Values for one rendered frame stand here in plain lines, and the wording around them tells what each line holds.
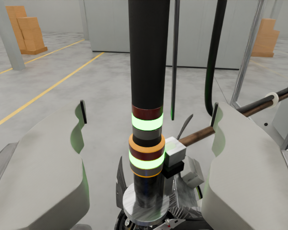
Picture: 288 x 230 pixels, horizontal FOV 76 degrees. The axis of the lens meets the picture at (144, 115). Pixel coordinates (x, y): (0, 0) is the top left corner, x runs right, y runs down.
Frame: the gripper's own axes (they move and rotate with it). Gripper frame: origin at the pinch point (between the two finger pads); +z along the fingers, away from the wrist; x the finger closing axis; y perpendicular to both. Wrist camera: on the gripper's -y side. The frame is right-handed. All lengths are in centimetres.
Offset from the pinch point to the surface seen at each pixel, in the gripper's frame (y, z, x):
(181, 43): 95, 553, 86
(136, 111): 3.9, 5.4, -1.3
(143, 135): 6.7, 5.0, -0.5
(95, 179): 166, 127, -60
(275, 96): 10.3, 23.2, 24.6
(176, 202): 52, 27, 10
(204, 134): 11.5, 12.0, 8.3
